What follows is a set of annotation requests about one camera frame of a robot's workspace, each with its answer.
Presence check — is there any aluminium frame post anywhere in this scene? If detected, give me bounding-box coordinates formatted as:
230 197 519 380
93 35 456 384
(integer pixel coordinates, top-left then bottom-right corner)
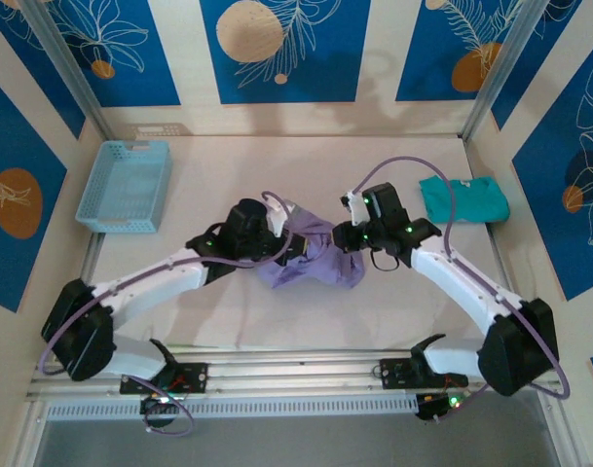
20 0 117 143
459 0 545 143

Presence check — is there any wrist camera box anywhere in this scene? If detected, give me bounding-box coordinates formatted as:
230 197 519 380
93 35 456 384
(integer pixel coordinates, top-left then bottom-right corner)
268 199 291 237
341 191 370 228

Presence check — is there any white table cover sheet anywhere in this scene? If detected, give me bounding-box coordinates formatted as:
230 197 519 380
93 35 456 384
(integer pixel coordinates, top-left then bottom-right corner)
64 134 524 350

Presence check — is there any light blue plastic basket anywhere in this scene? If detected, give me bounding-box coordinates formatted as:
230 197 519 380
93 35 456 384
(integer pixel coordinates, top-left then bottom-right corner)
75 140 173 234

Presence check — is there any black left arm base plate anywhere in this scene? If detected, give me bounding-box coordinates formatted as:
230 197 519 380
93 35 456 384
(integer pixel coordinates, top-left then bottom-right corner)
119 362 209 395

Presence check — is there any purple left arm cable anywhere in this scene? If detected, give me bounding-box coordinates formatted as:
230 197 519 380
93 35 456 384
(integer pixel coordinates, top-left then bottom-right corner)
38 190 297 436

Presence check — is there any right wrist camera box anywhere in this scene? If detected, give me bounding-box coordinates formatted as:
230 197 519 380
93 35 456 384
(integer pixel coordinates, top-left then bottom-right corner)
341 191 370 228

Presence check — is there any white slotted cable duct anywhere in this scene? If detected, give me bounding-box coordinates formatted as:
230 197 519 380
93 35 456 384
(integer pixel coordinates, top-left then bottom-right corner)
45 393 419 422

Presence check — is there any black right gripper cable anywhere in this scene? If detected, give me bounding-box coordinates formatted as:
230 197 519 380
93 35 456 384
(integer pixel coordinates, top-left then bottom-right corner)
370 248 400 271

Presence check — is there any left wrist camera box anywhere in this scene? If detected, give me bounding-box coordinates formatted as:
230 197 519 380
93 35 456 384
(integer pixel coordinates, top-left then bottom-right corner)
268 199 291 237

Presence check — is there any teal t-shirt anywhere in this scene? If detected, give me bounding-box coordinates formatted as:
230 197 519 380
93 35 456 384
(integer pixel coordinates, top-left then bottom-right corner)
419 175 510 225

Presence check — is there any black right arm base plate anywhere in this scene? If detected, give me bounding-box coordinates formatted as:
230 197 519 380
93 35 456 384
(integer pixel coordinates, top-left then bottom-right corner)
378 357 470 390

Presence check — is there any long aluminium mounting rail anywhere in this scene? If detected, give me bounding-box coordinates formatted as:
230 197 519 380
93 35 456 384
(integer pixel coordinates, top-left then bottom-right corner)
25 347 563 403

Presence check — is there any perforated metal bracket plate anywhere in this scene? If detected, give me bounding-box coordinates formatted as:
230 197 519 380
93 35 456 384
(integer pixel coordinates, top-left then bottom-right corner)
129 123 188 138

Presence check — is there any purple t-shirt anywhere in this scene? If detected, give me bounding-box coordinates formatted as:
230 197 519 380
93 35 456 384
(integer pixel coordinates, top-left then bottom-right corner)
255 198 369 291

